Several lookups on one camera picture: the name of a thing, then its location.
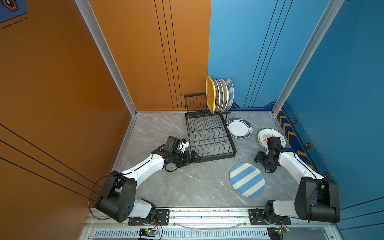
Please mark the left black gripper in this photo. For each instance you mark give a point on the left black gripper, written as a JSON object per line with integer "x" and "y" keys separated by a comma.
{"x": 187, "y": 160}

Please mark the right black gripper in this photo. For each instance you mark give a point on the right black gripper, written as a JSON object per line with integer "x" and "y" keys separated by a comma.
{"x": 258, "y": 158}

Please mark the black wire dish rack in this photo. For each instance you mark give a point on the black wire dish rack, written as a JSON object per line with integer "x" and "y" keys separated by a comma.
{"x": 208, "y": 133}

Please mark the yellow woven bamboo tray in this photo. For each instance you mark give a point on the yellow woven bamboo tray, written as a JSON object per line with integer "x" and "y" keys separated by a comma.
{"x": 210, "y": 94}

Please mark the white plate red characters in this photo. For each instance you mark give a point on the white plate red characters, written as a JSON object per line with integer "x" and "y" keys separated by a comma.
{"x": 218, "y": 100}

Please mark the cream plate floral drawing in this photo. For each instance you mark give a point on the cream plate floral drawing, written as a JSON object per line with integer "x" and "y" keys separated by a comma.
{"x": 226, "y": 94}

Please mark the blue white striped plate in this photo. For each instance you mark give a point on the blue white striped plate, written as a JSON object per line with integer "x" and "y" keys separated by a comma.
{"x": 230, "y": 87}

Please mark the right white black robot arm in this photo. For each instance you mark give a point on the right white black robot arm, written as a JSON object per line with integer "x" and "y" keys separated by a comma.
{"x": 317, "y": 198}

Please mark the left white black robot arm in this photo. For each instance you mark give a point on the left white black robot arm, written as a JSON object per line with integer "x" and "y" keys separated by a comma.
{"x": 117, "y": 199}

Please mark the white plate orange sunburst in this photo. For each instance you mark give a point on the white plate orange sunburst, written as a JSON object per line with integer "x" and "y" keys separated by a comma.
{"x": 266, "y": 133}

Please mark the white plate green red rim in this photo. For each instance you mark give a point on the white plate green red rim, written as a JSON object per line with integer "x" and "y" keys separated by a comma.
{"x": 239, "y": 128}

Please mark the right green circuit board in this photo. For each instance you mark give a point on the right green circuit board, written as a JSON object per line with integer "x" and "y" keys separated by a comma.
{"x": 282, "y": 231}

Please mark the green circuit board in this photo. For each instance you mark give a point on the green circuit board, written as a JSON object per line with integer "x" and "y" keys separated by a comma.
{"x": 282, "y": 231}
{"x": 148, "y": 234}

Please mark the left green circuit board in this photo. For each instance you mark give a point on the left green circuit board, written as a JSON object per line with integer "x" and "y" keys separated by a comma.
{"x": 148, "y": 234}

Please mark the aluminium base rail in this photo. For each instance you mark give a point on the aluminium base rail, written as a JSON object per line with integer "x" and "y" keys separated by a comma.
{"x": 208, "y": 223}

